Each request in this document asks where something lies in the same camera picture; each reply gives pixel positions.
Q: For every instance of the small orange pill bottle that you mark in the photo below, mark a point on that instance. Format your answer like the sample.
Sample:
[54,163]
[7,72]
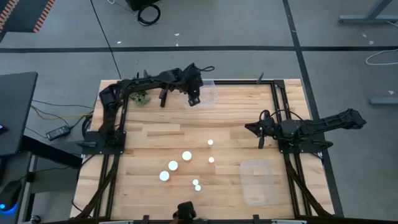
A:
[211,159]
[210,142]

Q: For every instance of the black equipment box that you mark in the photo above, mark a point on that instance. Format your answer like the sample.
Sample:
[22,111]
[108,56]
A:
[140,3]

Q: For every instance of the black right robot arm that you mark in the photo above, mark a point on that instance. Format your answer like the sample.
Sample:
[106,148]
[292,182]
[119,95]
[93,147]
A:
[335,119]

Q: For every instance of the black power adapter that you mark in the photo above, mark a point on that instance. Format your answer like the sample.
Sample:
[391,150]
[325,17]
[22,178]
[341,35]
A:
[58,132]

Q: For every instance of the black frame lever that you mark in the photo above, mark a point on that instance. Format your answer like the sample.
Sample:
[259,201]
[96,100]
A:
[145,74]
[260,78]

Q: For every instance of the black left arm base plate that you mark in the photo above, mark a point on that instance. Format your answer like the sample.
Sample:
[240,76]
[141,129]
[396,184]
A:
[119,149]

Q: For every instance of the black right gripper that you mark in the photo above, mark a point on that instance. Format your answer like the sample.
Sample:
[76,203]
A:
[270,129]

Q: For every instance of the black computer mouse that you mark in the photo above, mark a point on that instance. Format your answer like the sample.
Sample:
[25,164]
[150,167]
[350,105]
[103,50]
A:
[9,194]

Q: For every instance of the grey table leg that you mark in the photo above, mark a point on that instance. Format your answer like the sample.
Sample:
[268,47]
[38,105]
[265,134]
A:
[363,19]
[384,100]

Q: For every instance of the black aluminium table frame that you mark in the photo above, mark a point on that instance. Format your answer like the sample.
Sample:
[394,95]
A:
[242,82]

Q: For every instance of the small green succulent plant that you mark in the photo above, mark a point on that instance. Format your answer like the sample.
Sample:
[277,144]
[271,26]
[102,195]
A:
[140,99]

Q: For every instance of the clear plastic bin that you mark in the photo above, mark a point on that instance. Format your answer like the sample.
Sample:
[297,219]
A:
[258,186]
[210,93]

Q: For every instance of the black orange striped mat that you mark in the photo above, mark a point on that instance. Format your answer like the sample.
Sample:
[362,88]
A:
[21,15]

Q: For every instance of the large orange pill bottle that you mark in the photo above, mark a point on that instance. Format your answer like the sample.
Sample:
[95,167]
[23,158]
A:
[186,155]
[173,165]
[164,175]

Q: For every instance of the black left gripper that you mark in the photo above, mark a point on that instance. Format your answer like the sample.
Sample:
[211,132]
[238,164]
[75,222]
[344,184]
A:
[192,81]

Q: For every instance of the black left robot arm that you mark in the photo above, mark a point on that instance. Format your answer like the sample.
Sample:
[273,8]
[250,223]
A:
[140,82]

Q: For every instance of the dark grey desk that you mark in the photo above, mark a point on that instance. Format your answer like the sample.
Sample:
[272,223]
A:
[15,109]

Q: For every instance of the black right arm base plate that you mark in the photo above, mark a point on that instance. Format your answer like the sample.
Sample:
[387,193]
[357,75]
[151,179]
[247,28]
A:
[295,149]

